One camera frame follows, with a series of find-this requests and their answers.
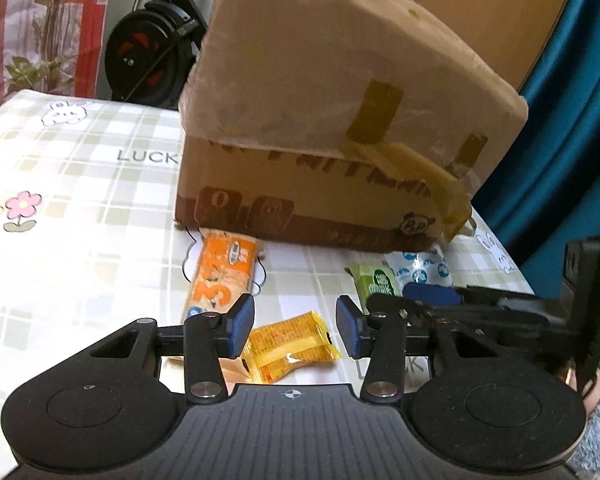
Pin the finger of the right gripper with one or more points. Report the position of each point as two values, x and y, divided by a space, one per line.
434 295
479 314

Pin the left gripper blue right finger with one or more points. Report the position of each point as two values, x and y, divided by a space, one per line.
379 335

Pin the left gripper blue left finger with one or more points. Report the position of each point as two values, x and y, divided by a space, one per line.
209 337

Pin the long orange biscuit packet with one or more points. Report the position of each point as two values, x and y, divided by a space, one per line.
220 267

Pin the person right hand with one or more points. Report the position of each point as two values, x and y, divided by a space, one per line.
590 394

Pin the white blue dotted packet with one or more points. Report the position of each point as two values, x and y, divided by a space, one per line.
428 267

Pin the green small snack packet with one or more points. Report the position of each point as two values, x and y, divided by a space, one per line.
370 280

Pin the orange snack packet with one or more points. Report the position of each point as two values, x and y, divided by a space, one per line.
273 351

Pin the teal curtain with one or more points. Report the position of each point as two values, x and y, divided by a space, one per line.
546 190

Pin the plaid tablecloth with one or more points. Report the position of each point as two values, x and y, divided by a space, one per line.
89 241

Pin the cardboard box with plastic liner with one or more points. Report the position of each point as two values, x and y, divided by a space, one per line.
362 124

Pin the black exercise bike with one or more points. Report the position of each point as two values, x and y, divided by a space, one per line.
151 51

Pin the red printed backdrop curtain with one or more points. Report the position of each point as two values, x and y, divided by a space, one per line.
51 46

